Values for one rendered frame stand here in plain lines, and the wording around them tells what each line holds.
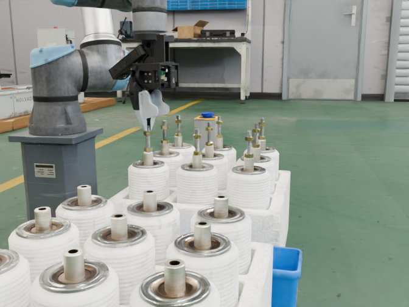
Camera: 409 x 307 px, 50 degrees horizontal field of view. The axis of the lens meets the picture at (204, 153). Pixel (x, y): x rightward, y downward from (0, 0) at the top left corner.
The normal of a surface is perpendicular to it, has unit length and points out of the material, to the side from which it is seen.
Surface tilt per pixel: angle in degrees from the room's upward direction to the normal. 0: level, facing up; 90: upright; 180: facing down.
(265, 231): 90
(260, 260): 0
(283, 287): 92
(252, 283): 0
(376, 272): 0
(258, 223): 90
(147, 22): 90
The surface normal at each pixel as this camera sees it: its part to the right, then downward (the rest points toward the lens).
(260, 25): -0.18, 0.20
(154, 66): -0.53, 0.18
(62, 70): 0.53, 0.18
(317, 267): 0.00, -0.98
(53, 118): 0.15, -0.11
